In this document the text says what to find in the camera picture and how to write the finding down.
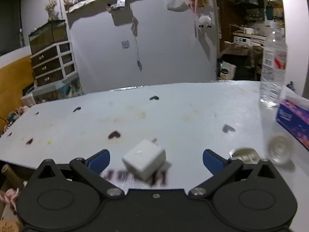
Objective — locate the white drawer unit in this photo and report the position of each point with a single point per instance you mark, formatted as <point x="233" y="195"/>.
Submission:
<point x="53" y="64"/>

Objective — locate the white paper bag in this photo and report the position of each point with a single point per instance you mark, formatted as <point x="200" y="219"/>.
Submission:
<point x="227" y="71"/>

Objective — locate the cardboard tube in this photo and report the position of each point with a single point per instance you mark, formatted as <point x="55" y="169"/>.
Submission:
<point x="12" y="175"/>

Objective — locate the white charger cube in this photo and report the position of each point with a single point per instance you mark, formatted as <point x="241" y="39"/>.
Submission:
<point x="144" y="159"/>

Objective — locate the pink ribbon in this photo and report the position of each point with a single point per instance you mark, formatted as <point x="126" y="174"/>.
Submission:
<point x="192" y="2"/>

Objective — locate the pile of plush toys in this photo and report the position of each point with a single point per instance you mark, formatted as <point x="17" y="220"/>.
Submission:
<point x="15" y="113"/>

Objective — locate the teal patterned box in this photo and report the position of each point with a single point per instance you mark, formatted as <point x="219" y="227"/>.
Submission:
<point x="60" y="89"/>

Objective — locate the white wall pouch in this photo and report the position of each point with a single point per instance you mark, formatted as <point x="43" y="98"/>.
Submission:
<point x="177" y="4"/>

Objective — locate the yellow wooden panel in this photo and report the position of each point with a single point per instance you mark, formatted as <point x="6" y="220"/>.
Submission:
<point x="14" y="84"/>

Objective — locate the purple tissue box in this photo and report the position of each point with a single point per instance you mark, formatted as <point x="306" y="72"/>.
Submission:
<point x="293" y="120"/>

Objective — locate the clear water bottle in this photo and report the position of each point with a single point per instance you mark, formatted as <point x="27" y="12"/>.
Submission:
<point x="274" y="65"/>

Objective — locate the wall socket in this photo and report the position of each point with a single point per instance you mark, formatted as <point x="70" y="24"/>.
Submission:
<point x="125" y="45"/>

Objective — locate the glass fish tank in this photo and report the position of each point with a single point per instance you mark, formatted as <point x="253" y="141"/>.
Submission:
<point x="47" y="37"/>

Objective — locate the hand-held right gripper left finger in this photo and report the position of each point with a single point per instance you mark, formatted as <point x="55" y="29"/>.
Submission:
<point x="99" y="161"/>

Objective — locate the wall card holder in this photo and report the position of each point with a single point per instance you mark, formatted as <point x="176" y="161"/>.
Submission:
<point x="117" y="4"/>

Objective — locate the dried flower vase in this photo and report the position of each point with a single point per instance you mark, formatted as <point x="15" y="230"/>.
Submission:
<point x="52" y="9"/>

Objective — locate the white washing machine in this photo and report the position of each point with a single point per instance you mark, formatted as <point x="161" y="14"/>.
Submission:
<point x="241" y="40"/>

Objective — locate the white sheep plush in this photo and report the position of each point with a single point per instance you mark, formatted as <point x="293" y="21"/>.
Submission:
<point x="205" y="20"/>

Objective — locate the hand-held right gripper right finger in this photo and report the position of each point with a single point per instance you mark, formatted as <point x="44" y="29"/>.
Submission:
<point x="213" y="162"/>

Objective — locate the chair with draped clothes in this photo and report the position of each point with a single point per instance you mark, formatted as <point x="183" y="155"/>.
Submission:
<point x="241" y="53"/>

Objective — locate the clear plastic cup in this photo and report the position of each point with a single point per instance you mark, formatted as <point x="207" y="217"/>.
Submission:
<point x="281" y="149"/>

